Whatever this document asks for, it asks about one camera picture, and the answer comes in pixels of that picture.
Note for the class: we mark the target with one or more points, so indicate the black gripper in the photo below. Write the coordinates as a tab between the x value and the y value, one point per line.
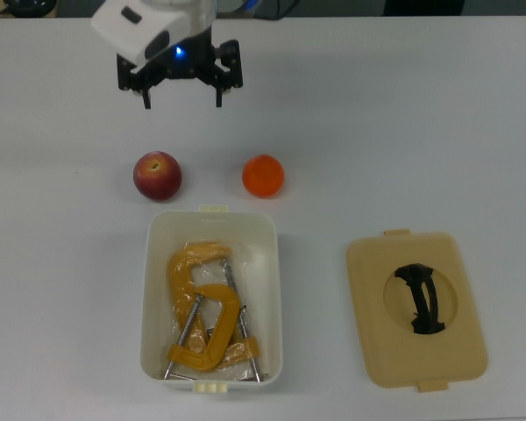
188	61

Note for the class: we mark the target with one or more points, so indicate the red apple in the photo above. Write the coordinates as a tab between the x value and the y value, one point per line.
158	177

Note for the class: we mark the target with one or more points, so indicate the orange fruit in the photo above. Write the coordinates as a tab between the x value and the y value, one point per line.
263	176

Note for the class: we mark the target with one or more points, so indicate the white plastic container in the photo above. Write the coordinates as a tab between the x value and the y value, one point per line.
151	307

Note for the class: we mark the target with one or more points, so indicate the beige container lid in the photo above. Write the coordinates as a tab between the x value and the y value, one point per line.
372	316

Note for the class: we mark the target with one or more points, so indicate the dark round object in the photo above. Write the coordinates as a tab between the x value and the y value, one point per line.
28	6

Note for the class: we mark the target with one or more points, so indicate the clear plastic bag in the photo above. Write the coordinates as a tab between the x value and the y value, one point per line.
250	259

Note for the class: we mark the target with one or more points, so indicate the large yellow C-clamp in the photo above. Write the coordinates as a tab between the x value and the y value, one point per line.
179	272

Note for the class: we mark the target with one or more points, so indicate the small yellow C-clamp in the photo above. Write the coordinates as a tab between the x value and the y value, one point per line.
223	324

